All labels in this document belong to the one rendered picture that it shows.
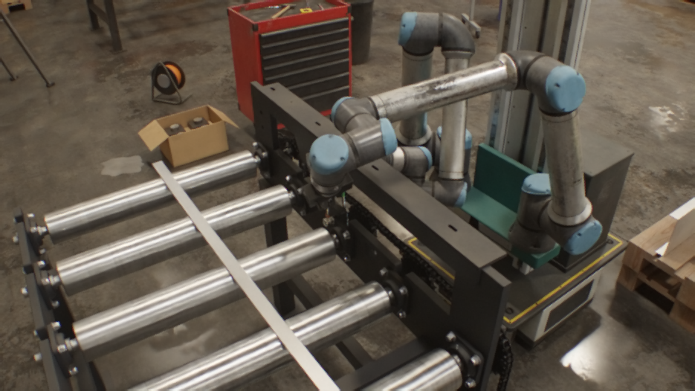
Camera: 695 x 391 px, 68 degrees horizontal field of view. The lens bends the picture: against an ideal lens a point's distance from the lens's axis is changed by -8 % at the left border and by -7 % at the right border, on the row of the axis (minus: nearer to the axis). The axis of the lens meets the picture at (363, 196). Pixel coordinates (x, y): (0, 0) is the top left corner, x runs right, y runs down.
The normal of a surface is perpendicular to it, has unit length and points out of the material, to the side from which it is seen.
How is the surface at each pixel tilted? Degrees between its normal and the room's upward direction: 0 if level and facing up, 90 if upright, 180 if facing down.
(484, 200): 0
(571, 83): 84
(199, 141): 90
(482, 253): 0
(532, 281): 0
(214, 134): 90
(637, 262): 90
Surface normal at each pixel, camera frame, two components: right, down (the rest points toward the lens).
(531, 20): -0.80, 0.34
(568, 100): 0.36, 0.43
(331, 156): -0.01, -0.32
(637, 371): 0.00, -0.82
